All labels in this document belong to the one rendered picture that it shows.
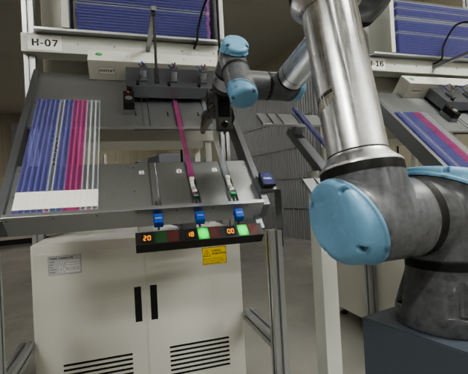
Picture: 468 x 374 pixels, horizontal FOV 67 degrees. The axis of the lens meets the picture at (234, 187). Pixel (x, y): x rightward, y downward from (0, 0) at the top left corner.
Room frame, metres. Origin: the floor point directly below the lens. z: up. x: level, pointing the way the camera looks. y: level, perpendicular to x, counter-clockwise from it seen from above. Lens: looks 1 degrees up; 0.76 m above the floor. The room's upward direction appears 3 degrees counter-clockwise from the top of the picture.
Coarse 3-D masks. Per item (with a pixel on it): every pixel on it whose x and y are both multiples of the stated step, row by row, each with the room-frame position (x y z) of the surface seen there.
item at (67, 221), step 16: (128, 208) 0.91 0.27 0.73; (144, 208) 0.92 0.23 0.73; (160, 208) 0.93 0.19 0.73; (176, 208) 0.94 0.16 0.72; (192, 208) 0.96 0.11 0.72; (208, 208) 0.98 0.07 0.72; (224, 208) 0.99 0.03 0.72; (240, 208) 1.01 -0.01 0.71; (256, 208) 1.03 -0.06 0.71; (16, 224) 0.85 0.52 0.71; (32, 224) 0.86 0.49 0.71; (48, 224) 0.88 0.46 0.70; (64, 224) 0.89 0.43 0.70; (80, 224) 0.90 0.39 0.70; (96, 224) 0.92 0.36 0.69; (112, 224) 0.93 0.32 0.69; (128, 224) 0.95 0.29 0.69; (144, 224) 0.96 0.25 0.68
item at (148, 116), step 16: (48, 80) 1.27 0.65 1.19; (64, 80) 1.29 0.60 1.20; (80, 80) 1.31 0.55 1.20; (96, 80) 1.33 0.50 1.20; (112, 80) 1.35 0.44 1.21; (48, 96) 1.21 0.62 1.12; (64, 96) 1.22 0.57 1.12; (80, 96) 1.24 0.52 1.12; (96, 96) 1.26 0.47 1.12; (112, 96) 1.27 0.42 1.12; (32, 112) 1.14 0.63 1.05; (112, 112) 1.21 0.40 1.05; (144, 112) 1.24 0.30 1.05; (160, 112) 1.26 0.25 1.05; (192, 112) 1.30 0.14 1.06; (112, 128) 1.17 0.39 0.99; (128, 128) 1.18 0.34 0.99; (144, 128) 1.19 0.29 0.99; (160, 128) 1.21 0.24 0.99; (176, 128) 1.23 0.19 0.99; (192, 128) 1.24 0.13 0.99; (208, 128) 1.26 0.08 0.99
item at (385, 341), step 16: (368, 320) 0.56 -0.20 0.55; (384, 320) 0.55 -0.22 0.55; (368, 336) 0.56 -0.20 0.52; (384, 336) 0.54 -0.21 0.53; (400, 336) 0.51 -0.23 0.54; (416, 336) 0.49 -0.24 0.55; (432, 336) 0.49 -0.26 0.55; (368, 352) 0.56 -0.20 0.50; (384, 352) 0.54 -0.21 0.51; (400, 352) 0.51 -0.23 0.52; (416, 352) 0.49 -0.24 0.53; (432, 352) 0.47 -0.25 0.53; (448, 352) 0.46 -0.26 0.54; (464, 352) 0.44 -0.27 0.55; (368, 368) 0.56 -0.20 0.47; (384, 368) 0.54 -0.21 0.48; (400, 368) 0.52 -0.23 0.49; (416, 368) 0.50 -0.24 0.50; (432, 368) 0.47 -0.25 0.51; (448, 368) 0.46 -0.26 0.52; (464, 368) 0.44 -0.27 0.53
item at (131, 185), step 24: (120, 168) 1.03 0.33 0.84; (144, 168) 1.05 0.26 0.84; (168, 168) 1.07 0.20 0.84; (192, 168) 1.09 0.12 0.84; (216, 168) 1.11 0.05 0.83; (240, 168) 1.13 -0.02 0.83; (120, 192) 0.97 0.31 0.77; (144, 192) 0.99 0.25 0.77; (168, 192) 1.00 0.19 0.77; (216, 192) 1.04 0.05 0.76; (240, 192) 1.05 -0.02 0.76
